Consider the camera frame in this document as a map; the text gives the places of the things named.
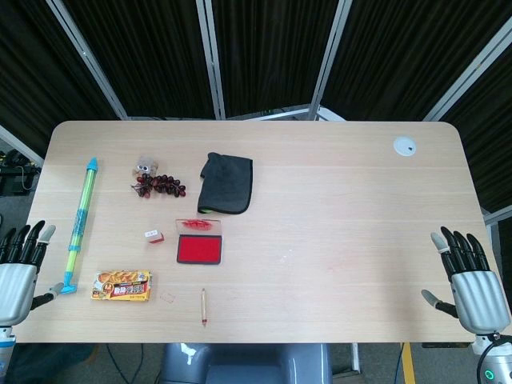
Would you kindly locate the small red stamp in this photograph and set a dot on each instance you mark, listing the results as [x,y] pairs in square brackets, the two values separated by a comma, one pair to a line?
[153,235]

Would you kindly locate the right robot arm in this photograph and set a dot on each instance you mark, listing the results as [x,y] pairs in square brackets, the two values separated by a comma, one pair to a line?
[494,358]

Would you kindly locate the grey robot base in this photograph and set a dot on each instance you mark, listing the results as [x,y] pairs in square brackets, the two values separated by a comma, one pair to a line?
[245,363]

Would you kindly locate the small googly-eyed plush toy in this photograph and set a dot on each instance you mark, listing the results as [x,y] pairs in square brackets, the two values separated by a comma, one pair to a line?
[146,165]

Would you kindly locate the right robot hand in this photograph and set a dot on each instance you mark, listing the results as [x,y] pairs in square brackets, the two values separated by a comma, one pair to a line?
[476,288]

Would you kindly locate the orange snack packet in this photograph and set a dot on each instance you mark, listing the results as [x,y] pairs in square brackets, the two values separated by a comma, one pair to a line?
[122,285]

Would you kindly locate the wooden pen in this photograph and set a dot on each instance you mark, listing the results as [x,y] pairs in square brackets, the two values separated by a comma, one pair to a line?
[204,307]

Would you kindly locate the dark red grape bunch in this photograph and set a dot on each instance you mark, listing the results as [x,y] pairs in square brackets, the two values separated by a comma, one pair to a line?
[162,185]

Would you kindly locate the green blue water pump toy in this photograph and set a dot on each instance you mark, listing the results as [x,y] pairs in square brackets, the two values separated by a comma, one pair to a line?
[80,224]

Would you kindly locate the dark grey folded cloth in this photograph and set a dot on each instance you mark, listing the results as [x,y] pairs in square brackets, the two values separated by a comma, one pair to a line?
[228,183]

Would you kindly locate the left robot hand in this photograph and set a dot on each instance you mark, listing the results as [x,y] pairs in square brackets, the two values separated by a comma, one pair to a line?
[16,280]

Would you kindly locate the black curtain partition screen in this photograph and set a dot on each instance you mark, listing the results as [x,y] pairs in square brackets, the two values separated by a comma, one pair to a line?
[256,56]

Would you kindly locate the red ink pad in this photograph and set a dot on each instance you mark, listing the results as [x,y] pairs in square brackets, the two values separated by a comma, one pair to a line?
[199,242]

